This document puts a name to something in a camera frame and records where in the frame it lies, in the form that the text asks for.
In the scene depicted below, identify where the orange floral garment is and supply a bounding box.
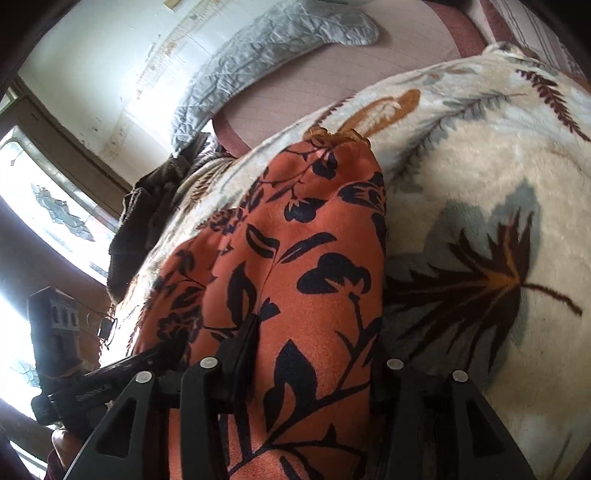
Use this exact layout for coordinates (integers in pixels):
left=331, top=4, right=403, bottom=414
left=133, top=128, right=386, bottom=479

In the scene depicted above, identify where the person's left hand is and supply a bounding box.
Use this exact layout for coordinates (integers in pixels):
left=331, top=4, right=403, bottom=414
left=44, top=429, right=84, bottom=480

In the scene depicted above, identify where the dark brown fleece blanket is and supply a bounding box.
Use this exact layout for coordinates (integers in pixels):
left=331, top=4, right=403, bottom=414
left=106, top=132, right=233, bottom=304

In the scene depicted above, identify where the stained glass window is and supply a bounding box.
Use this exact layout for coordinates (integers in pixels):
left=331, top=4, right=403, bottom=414
left=1, top=89, right=122, bottom=418

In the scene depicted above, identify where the cream leaf-pattern fleece blanket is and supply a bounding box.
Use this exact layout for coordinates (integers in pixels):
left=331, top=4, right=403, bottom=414
left=113, top=44, right=590, bottom=479

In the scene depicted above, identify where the pink bed sheet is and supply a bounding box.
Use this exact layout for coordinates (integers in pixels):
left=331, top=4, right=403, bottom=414
left=212, top=0, right=515, bottom=157

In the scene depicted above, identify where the striped beige pillow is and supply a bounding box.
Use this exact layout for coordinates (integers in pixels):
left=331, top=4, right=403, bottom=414
left=476, top=0, right=585, bottom=76

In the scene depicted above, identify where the grey quilted pillow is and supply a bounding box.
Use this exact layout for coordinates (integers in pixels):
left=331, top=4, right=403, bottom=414
left=171, top=1, right=380, bottom=155

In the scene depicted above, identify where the black cable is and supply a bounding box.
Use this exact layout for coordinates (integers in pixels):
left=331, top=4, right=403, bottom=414
left=68, top=294, right=119, bottom=348

